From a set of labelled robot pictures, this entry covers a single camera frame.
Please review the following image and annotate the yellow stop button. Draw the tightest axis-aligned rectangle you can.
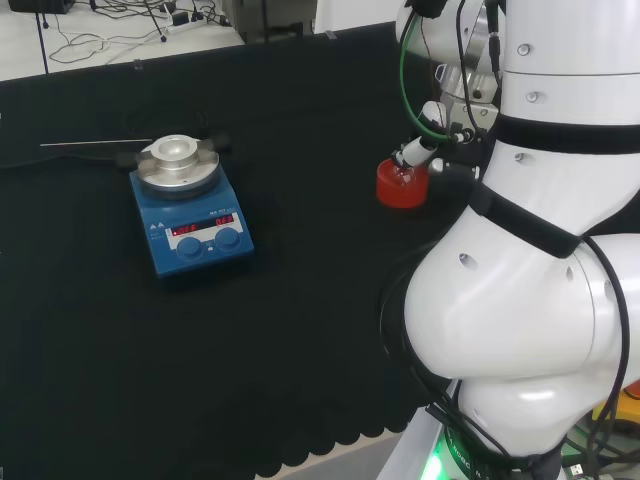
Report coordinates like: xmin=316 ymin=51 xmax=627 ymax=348
xmin=592 ymin=378 xmax=640 ymax=437

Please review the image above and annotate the black bench cloth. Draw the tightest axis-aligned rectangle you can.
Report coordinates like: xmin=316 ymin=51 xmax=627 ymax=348
xmin=0 ymin=19 xmax=506 ymax=480

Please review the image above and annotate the white floor cable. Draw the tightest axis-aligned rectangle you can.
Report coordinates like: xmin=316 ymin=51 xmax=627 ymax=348
xmin=49 ymin=27 xmax=169 ymax=65

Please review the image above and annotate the green cable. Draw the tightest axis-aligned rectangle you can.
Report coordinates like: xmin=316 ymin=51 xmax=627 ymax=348
xmin=398 ymin=9 xmax=454 ymax=144

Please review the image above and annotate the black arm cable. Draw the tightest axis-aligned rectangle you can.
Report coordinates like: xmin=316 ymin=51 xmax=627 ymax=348
xmin=581 ymin=234 xmax=632 ymax=451

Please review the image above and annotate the grey cabinet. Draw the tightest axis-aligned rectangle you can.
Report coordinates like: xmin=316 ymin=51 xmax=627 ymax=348
xmin=237 ymin=0 xmax=317 ymax=46

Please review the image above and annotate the thin steel temperature probe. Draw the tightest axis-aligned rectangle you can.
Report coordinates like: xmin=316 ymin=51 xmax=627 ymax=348
xmin=39 ymin=138 xmax=154 ymax=149

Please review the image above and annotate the blue base laboratory heater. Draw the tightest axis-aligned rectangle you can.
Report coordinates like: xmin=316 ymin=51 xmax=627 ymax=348
xmin=115 ymin=132 xmax=255 ymax=280

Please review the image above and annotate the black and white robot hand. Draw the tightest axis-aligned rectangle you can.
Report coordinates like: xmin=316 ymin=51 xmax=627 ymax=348
xmin=392 ymin=97 xmax=501 ymax=182

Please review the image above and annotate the white power strip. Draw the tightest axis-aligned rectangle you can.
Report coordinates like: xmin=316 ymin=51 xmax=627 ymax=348
xmin=167 ymin=16 xmax=207 ymax=35

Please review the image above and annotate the black computer case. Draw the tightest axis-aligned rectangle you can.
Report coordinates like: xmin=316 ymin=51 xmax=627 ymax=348
xmin=8 ymin=0 xmax=76 ymax=15

